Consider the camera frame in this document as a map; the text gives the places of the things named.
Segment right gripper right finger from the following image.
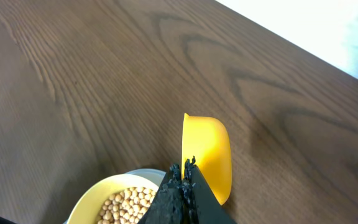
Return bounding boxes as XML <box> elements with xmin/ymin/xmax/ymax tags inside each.
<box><xmin>183</xmin><ymin>157</ymin><xmax>236</xmax><ymax>224</ymax></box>

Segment soybeans in bowl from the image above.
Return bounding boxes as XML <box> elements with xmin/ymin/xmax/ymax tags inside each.
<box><xmin>96</xmin><ymin>187</ymin><xmax>157</xmax><ymax>224</ymax></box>

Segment yellow-green bowl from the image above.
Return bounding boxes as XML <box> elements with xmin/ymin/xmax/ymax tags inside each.
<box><xmin>66</xmin><ymin>173</ymin><xmax>160</xmax><ymax>224</ymax></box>

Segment white digital kitchen scale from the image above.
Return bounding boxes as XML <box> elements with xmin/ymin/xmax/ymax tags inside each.
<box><xmin>62</xmin><ymin>168</ymin><xmax>167</xmax><ymax>224</ymax></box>

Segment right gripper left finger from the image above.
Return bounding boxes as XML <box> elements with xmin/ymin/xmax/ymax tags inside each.
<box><xmin>138</xmin><ymin>164</ymin><xmax>185</xmax><ymax>224</ymax></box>

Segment yellow measuring scoop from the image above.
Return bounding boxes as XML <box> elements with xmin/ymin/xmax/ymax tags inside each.
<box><xmin>181</xmin><ymin>114</ymin><xmax>232</xmax><ymax>205</ymax></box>

